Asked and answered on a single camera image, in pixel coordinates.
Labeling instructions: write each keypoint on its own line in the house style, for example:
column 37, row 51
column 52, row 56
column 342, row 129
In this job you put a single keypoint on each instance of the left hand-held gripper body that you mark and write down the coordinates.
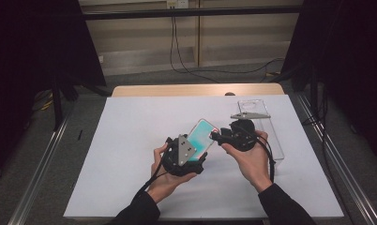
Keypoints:
column 185, row 150

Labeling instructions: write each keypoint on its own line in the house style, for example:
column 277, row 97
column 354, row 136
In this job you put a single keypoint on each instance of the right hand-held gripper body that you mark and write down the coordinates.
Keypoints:
column 241, row 137

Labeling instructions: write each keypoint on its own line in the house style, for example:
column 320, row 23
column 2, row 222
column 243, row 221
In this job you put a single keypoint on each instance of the blue phone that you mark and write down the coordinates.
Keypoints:
column 202, row 136

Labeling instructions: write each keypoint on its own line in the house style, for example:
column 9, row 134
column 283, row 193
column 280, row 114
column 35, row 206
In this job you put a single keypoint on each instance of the person's right hand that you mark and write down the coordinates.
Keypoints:
column 252, row 165

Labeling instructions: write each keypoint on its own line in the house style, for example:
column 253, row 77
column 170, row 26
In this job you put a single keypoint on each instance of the person's left hand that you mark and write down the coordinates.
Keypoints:
column 164, row 184

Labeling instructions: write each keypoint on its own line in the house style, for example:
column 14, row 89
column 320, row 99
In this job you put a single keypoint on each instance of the clear plastic box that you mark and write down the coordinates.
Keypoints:
column 275, row 143

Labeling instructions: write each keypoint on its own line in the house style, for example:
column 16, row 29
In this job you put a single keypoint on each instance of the dark round table grommet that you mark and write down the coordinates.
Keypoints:
column 229, row 93

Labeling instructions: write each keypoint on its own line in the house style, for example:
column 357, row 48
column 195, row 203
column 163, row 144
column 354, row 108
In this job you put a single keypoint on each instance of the wooden table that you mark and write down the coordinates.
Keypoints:
column 177, row 90

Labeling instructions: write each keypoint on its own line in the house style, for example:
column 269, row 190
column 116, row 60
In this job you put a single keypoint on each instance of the white table board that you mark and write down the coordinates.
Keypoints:
column 114, row 175

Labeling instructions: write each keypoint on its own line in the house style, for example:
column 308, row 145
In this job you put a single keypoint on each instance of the small black floor object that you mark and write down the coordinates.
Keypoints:
column 80, row 134

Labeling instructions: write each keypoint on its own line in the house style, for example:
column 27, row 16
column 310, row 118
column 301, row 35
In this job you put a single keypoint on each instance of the black horizontal bar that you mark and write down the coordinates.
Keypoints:
column 193, row 13

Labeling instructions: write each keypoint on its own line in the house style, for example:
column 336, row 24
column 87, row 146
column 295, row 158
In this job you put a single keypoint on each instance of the black curtain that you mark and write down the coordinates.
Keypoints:
column 349, row 62
column 36, row 62

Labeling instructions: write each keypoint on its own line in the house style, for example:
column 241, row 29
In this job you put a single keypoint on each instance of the metal floor rail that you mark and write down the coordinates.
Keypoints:
column 343, row 162
column 36, row 175

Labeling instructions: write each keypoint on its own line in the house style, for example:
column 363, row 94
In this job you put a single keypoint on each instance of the white wall outlet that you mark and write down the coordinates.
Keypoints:
column 177, row 3

